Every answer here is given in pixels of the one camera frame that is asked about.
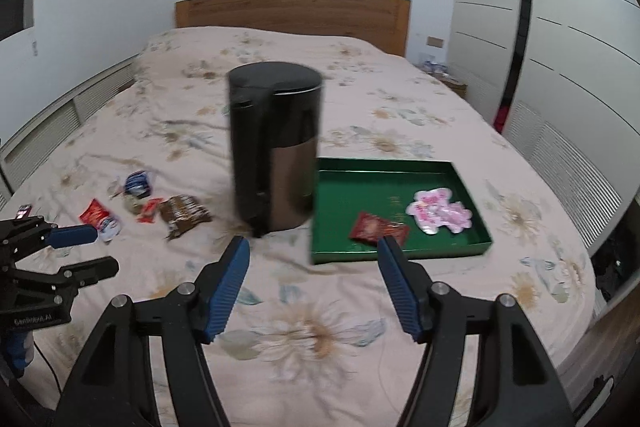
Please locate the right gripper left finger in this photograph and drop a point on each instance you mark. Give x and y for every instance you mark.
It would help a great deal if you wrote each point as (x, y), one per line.
(220, 284)

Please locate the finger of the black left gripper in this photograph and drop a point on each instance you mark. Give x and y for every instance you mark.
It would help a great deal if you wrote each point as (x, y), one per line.
(89, 273)
(71, 236)

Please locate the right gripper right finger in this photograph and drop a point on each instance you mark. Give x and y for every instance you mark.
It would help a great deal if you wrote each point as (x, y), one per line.
(407, 284)

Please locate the large red spicy snack bag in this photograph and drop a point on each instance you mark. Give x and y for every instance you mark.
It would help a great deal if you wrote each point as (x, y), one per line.
(102, 219)

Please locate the small red snack packet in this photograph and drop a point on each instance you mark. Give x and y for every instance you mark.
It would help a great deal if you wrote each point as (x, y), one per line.
(378, 229)

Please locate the pink cartoon snack packet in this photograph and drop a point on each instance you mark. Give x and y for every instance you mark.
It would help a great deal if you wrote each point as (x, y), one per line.
(433, 210)

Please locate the brown gold oatmeal bag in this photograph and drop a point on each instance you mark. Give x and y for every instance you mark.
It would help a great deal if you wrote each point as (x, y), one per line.
(182, 213)

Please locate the blue white snack bag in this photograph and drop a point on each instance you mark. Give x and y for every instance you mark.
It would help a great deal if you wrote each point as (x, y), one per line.
(138, 184)

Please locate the blue gloved left hand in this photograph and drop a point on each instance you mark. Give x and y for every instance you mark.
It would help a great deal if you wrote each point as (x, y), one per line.
(20, 352)

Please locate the small red phone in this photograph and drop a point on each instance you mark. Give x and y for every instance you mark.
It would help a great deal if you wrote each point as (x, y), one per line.
(23, 211)

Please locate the beige green candy packet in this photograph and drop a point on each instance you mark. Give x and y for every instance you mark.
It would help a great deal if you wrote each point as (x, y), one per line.
(133, 204)

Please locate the small red candy wrapper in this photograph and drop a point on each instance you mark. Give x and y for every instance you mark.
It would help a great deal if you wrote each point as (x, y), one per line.
(149, 210)

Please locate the white radiator cover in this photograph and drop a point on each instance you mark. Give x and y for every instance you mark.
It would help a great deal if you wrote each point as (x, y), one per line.
(30, 146)

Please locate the floral beige bedspread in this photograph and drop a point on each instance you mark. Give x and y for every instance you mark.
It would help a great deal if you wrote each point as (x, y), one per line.
(305, 344)

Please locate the green tray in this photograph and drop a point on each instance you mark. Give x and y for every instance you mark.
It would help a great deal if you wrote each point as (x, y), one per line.
(346, 187)

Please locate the black brown electric kettle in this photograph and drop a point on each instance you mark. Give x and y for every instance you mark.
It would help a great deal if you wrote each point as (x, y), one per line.
(274, 111)

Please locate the wooden nightstand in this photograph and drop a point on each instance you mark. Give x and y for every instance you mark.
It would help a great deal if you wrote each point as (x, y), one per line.
(440, 72)

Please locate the wooden headboard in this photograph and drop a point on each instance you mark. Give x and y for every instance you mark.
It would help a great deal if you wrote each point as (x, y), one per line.
(383, 23)

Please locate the white wardrobe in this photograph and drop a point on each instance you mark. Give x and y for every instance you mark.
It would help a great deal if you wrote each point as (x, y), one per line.
(561, 77)

